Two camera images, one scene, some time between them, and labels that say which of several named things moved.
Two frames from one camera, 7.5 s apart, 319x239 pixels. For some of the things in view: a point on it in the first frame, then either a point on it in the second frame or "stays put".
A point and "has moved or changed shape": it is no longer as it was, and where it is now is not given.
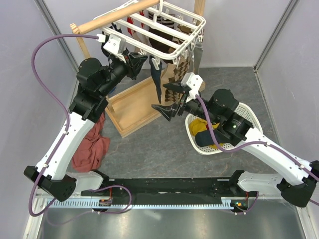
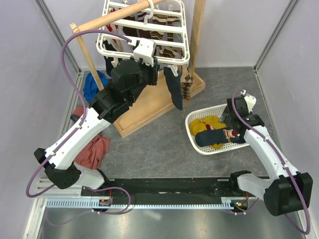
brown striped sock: x=165 y=36 -> x=159 y=19
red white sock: x=130 y=19 -> x=116 y=44
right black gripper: x=167 y=111 -> x=225 y=118
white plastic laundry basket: x=243 y=108 stays put
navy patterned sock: x=157 y=74 -> x=173 y=84
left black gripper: x=134 y=62 -> x=153 y=70
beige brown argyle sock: x=174 y=73 has moved or changed shape
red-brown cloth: x=92 y=150 stays put
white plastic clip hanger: x=164 y=31 has moved or changed shape
